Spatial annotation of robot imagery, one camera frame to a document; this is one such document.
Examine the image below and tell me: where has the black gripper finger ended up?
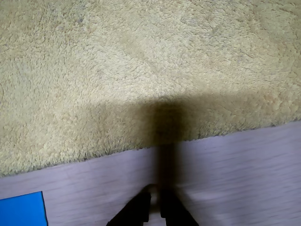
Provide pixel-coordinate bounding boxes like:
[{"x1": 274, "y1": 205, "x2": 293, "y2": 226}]
[
  {"x1": 160, "y1": 188, "x2": 199, "y2": 226},
  {"x1": 105, "y1": 192, "x2": 151, "y2": 226}
]

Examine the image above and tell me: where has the yellow towel with black trim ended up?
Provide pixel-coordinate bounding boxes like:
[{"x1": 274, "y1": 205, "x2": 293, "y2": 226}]
[{"x1": 0, "y1": 0, "x2": 301, "y2": 178}]

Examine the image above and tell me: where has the blue paper sheet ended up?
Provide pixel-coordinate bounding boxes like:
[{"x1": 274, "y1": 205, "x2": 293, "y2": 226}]
[{"x1": 0, "y1": 191, "x2": 48, "y2": 226}]

